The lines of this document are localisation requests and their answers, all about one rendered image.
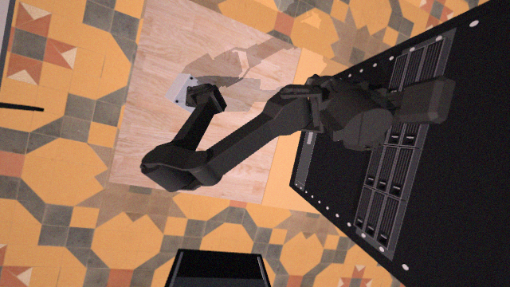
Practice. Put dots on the black metal rack frame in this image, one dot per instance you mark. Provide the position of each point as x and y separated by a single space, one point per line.
455 229

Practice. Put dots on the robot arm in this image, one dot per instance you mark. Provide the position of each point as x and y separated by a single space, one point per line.
337 104

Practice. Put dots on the tan flat board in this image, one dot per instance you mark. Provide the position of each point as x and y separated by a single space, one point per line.
278 193

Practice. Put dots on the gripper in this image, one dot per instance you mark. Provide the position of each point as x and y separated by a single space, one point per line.
422 102

